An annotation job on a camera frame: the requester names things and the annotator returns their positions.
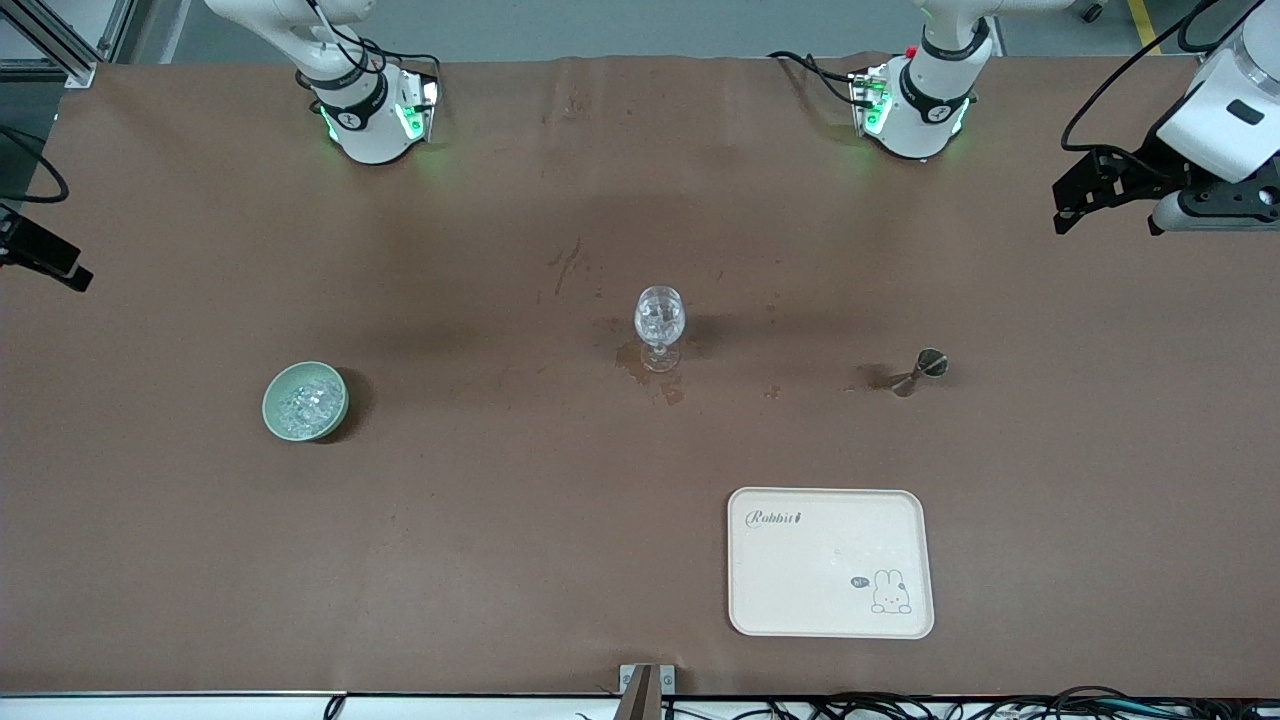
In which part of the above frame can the steel double jigger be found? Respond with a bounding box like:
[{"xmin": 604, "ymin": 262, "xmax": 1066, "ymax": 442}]
[{"xmin": 890, "ymin": 348, "xmax": 949, "ymax": 398}]

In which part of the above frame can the clear ice cubes pile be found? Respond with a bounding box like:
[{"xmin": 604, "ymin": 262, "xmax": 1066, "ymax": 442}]
[{"xmin": 276, "ymin": 378, "xmax": 339, "ymax": 433}]

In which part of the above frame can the clear stemmed wine glass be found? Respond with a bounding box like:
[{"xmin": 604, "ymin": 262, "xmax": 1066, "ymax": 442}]
[{"xmin": 634, "ymin": 285, "xmax": 688, "ymax": 374}]

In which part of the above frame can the pale green ceramic bowl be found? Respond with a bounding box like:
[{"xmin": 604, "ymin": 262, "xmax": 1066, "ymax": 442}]
[{"xmin": 262, "ymin": 361, "xmax": 350, "ymax": 442}]

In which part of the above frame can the cream rabbit print tray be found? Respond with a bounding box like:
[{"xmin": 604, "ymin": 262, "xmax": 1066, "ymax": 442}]
[{"xmin": 727, "ymin": 486, "xmax": 936, "ymax": 640}]

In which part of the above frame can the brown table mat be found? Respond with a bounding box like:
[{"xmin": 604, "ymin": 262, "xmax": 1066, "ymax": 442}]
[{"xmin": 0, "ymin": 52, "xmax": 1280, "ymax": 698}]

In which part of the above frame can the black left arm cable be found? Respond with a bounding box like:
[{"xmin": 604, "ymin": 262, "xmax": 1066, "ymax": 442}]
[{"xmin": 1061, "ymin": 0, "xmax": 1256, "ymax": 153}]

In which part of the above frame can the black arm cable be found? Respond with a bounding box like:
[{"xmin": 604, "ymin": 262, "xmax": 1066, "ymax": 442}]
[
  {"xmin": 1061, "ymin": 0, "xmax": 1256, "ymax": 153},
  {"xmin": 0, "ymin": 124, "xmax": 70, "ymax": 205}
]

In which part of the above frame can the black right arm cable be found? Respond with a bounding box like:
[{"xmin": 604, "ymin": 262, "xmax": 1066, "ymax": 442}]
[{"xmin": 0, "ymin": 124, "xmax": 70, "ymax": 205}]

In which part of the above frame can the aluminium frame profile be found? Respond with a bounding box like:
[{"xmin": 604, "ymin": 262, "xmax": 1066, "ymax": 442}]
[{"xmin": 0, "ymin": 0, "xmax": 138, "ymax": 89}]

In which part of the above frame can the black left base cable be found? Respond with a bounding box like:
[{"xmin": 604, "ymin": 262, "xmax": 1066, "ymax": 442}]
[{"xmin": 767, "ymin": 50, "xmax": 863, "ymax": 109}]

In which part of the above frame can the black base cable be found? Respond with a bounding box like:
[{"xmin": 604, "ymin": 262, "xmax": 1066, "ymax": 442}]
[
  {"xmin": 355, "ymin": 32, "xmax": 443, "ymax": 83},
  {"xmin": 767, "ymin": 50, "xmax": 863, "ymax": 109}
]

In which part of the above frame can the black right base cable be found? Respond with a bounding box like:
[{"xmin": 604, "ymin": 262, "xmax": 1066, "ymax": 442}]
[{"xmin": 355, "ymin": 32, "xmax": 443, "ymax": 83}]

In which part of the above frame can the black cable bundle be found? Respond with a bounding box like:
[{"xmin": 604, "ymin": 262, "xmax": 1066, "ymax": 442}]
[{"xmin": 660, "ymin": 687, "xmax": 1280, "ymax": 720}]

